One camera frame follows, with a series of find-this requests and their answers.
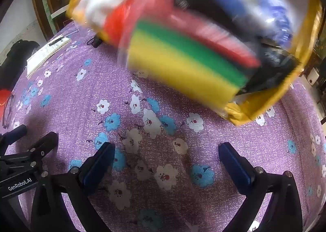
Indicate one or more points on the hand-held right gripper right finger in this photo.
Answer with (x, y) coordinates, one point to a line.
(233, 168)

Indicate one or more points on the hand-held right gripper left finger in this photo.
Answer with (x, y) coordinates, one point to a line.
(98, 168)

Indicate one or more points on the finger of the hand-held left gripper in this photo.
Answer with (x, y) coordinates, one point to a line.
(15, 132)
(44, 145)

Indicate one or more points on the yellow cardboard box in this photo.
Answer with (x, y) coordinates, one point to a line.
(254, 112)

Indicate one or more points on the red plastic bag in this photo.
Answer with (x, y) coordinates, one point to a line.
(122, 23)

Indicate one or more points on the purple floral tablecloth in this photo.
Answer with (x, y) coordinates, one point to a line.
(76, 109)

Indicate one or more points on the black bag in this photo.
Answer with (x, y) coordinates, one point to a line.
(15, 64)

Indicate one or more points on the white notebook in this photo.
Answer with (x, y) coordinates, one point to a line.
(43, 56)

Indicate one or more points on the black pen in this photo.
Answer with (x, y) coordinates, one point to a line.
(56, 41)

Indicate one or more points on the black printed packet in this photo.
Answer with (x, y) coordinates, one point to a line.
(275, 69)

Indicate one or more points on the yellow green red sponge pack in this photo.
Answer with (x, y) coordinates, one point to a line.
(178, 69)

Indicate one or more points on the blue white tissue pack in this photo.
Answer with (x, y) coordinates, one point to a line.
(242, 5)

